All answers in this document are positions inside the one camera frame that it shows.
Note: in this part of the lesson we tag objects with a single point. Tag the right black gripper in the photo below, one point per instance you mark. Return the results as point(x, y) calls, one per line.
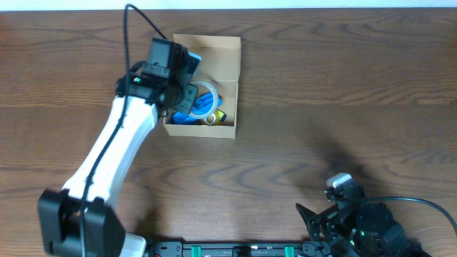
point(330, 220)

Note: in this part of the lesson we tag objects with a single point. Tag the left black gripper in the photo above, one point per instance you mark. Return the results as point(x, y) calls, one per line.
point(191, 96)

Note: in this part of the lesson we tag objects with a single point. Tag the blue plastic block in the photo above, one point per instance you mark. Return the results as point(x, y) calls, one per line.
point(202, 105)

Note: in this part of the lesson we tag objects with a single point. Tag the clear tape roll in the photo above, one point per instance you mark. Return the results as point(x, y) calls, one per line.
point(214, 105)

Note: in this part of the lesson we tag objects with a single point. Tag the small yellow tape roll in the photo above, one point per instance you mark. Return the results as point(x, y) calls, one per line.
point(211, 120)

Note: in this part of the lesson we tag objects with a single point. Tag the yellow highlighter pen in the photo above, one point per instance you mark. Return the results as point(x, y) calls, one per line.
point(220, 116)

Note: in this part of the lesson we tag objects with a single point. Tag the brown cardboard box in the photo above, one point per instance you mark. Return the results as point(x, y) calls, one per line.
point(220, 66)

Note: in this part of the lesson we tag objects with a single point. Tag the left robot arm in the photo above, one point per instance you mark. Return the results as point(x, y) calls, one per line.
point(80, 220)

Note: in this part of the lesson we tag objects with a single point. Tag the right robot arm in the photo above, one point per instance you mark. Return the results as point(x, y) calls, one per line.
point(379, 234)

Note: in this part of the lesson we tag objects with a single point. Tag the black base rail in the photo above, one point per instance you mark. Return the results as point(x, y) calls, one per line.
point(179, 249)

